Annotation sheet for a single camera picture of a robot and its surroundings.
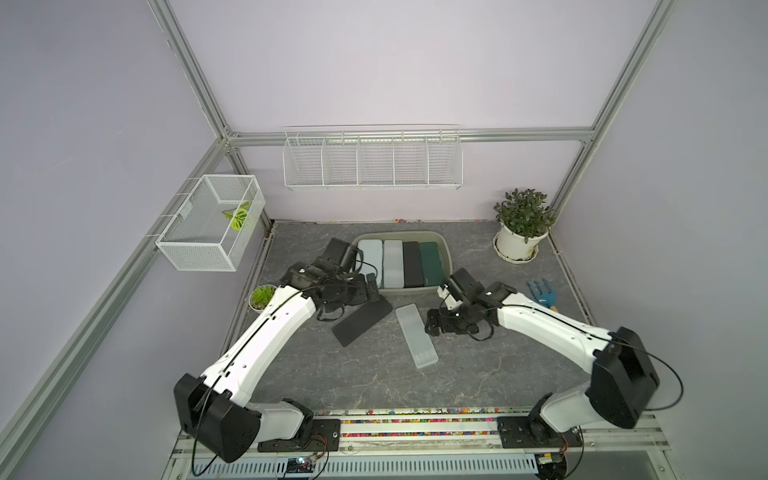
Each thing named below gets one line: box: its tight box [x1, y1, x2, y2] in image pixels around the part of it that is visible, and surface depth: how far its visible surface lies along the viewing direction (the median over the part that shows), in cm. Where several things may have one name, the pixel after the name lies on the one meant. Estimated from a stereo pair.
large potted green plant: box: [492, 188, 555, 264], surface depth 101 cm
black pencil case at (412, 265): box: [402, 241, 425, 288], surface depth 105 cm
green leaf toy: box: [222, 201, 251, 231], surface depth 83 cm
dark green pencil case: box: [419, 242, 443, 287], surface depth 110 cm
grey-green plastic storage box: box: [350, 230, 453, 294], surface depth 107 cm
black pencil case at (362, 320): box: [332, 294, 393, 347], surface depth 95 cm
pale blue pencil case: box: [358, 239, 383, 289], surface depth 107 cm
